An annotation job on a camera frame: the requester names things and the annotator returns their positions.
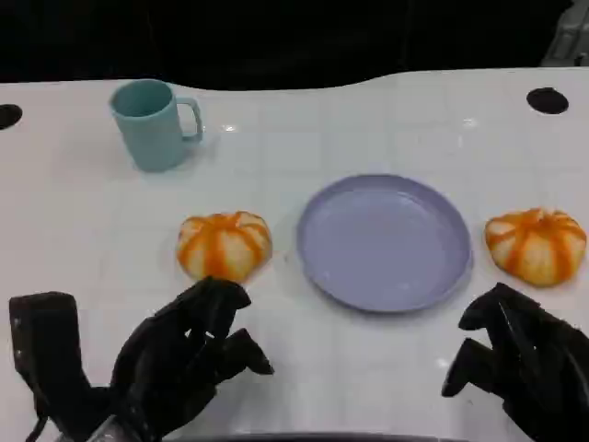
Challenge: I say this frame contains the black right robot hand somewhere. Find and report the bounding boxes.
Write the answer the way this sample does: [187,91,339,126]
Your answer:
[440,282,589,442]

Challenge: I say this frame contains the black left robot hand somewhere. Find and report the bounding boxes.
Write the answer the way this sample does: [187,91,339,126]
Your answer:
[109,274,276,442]

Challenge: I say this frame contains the orange and white bread roll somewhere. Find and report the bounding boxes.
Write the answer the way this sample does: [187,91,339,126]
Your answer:
[176,210,273,283]
[484,207,588,289]

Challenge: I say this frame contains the lilac plate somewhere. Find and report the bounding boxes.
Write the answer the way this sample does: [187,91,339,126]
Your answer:
[296,173,474,316]

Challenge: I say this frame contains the pale green mug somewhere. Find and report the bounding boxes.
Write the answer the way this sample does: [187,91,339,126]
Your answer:
[109,78,205,174]

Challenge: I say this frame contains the grey equipment behind table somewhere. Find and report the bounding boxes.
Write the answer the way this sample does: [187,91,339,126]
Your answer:
[540,0,589,68]

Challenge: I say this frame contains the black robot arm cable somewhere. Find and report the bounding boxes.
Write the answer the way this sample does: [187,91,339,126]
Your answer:
[25,404,50,442]

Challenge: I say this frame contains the black table cable hole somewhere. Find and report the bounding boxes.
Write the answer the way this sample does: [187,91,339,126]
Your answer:
[525,87,570,115]
[0,103,23,131]

